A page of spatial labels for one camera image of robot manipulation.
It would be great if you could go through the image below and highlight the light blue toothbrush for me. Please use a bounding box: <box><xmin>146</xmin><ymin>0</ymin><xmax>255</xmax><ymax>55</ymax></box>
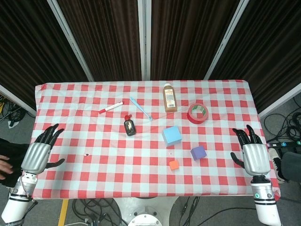
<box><xmin>129</xmin><ymin>97</ymin><xmax>153</xmax><ymax>121</ymax></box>

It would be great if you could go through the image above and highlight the red white marker pen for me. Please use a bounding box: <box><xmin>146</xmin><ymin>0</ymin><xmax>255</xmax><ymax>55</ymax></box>
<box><xmin>98</xmin><ymin>101</ymin><xmax>124</xmax><ymax>114</ymax></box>

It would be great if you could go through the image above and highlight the large blue foam cube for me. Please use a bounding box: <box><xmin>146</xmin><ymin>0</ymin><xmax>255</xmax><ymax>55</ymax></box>
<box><xmin>161</xmin><ymin>126</ymin><xmax>183</xmax><ymax>148</ymax></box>

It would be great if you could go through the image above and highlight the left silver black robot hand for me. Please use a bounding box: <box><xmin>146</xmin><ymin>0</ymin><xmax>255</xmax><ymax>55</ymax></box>
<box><xmin>20</xmin><ymin>123</ymin><xmax>66</xmax><ymax>175</ymax></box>

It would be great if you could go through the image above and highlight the brown liquid plastic bottle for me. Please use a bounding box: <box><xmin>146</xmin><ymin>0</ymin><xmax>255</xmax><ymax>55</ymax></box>
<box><xmin>162</xmin><ymin>83</ymin><xmax>178</xmax><ymax>113</ymax></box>

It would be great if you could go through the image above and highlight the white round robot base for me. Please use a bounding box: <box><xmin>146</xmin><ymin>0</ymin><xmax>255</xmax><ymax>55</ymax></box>
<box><xmin>112</xmin><ymin>197</ymin><xmax>179</xmax><ymax>226</ymax></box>

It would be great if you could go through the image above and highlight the person black clothing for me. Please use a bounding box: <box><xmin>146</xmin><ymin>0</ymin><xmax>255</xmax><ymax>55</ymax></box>
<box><xmin>0</xmin><ymin>138</ymin><xmax>31</xmax><ymax>188</ymax></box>

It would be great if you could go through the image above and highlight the white partition frame post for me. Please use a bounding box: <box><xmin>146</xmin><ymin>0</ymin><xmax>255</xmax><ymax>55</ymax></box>
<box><xmin>258</xmin><ymin>82</ymin><xmax>301</xmax><ymax>118</ymax></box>
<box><xmin>47</xmin><ymin>0</ymin><xmax>95</xmax><ymax>82</ymax></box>
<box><xmin>0</xmin><ymin>84</ymin><xmax>37</xmax><ymax>117</ymax></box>
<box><xmin>203</xmin><ymin>0</ymin><xmax>250</xmax><ymax>81</ymax></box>
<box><xmin>137</xmin><ymin>0</ymin><xmax>151</xmax><ymax>81</ymax></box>

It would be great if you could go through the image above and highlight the bare person hand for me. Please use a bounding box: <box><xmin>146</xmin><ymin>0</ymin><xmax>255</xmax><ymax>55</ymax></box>
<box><xmin>0</xmin><ymin>154</ymin><xmax>14</xmax><ymax>181</ymax></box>

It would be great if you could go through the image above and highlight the dark trouser leg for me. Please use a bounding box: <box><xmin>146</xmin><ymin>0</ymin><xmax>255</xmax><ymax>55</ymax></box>
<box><xmin>281</xmin><ymin>152</ymin><xmax>301</xmax><ymax>182</ymax></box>

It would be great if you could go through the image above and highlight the white black sneaker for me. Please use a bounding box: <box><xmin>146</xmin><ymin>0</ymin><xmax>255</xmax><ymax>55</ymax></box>
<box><xmin>268</xmin><ymin>147</ymin><xmax>289</xmax><ymax>184</ymax></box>

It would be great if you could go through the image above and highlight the red white checkered tablecloth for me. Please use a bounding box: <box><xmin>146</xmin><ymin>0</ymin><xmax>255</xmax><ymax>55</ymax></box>
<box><xmin>31</xmin><ymin>79</ymin><xmax>282</xmax><ymax>201</ymax></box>

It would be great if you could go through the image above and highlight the purple foam cube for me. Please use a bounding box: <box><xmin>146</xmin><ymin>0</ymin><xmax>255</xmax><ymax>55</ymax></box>
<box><xmin>190</xmin><ymin>145</ymin><xmax>207</xmax><ymax>161</ymax></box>

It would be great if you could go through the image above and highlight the yellow floor tape strip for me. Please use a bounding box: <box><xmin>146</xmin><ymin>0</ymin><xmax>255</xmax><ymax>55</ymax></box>
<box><xmin>57</xmin><ymin>199</ymin><xmax>69</xmax><ymax>226</ymax></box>

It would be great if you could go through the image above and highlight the dark corrugated partition panel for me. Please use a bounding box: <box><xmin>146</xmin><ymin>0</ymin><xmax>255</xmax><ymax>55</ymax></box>
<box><xmin>56</xmin><ymin>0</ymin><xmax>143</xmax><ymax>82</ymax></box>
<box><xmin>210</xmin><ymin>0</ymin><xmax>301</xmax><ymax>113</ymax></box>
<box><xmin>150</xmin><ymin>0</ymin><xmax>240</xmax><ymax>81</ymax></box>
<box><xmin>0</xmin><ymin>0</ymin><xmax>89</xmax><ymax>111</ymax></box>

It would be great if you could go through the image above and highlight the small black bottle red cap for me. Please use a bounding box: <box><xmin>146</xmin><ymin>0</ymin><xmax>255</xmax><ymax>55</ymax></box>
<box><xmin>124</xmin><ymin>114</ymin><xmax>137</xmax><ymax>137</ymax></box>

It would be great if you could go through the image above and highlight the red tape roll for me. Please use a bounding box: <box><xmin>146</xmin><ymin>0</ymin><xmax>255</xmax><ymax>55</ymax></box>
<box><xmin>187</xmin><ymin>103</ymin><xmax>210</xmax><ymax>125</ymax></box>

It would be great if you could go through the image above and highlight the black power strip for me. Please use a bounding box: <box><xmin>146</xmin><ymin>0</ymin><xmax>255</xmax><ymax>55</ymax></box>
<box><xmin>267</xmin><ymin>140</ymin><xmax>301</xmax><ymax>149</ymax></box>

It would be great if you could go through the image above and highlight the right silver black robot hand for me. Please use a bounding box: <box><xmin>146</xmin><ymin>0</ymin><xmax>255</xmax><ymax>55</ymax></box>
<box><xmin>230</xmin><ymin>124</ymin><xmax>271</xmax><ymax>177</ymax></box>

